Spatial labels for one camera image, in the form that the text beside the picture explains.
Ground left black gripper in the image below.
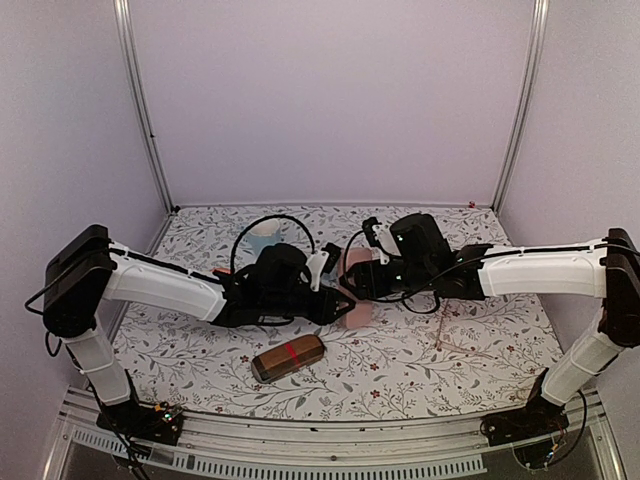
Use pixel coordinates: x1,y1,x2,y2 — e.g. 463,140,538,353
263,284,355,326

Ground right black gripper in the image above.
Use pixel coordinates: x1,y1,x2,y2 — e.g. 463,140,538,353
340,260,434,301

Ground pink glasses case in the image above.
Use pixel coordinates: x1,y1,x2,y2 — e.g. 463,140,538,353
337,247,373,330

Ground brown plaid glasses case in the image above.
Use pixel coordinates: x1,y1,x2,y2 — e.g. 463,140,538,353
251,335,326,384

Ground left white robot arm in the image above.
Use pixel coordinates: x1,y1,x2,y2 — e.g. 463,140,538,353
25,225,355,434

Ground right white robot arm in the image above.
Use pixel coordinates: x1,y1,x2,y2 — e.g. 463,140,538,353
339,214,639,436

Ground pink translucent sunglasses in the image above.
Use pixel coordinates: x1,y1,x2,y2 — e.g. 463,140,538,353
434,303,495,366

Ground small blue cloth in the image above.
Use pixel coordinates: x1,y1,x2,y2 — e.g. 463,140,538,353
322,268,340,286

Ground light blue mug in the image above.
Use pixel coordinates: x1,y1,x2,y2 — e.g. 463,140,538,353
245,219,281,256

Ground right black cable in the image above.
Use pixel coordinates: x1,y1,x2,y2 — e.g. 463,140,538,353
339,229,496,314

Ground black cable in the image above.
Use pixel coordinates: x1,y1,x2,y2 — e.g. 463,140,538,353
339,229,496,314
231,215,319,274

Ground left black cable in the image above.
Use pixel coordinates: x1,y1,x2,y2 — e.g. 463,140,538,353
231,215,319,274

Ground front aluminium rail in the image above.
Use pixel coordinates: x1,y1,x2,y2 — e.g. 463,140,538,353
43,389,630,479

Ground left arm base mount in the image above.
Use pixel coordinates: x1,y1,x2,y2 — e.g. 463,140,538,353
95,372,184,446

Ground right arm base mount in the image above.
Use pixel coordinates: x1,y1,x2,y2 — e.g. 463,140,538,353
480,369,569,446

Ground right aluminium frame post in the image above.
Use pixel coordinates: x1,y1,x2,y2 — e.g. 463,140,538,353
491,0,550,216

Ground aluminium frame post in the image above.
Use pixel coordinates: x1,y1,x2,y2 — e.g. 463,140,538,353
113,0,175,214
491,0,550,216

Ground left aluminium frame post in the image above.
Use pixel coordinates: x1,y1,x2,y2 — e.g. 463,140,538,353
113,0,175,214

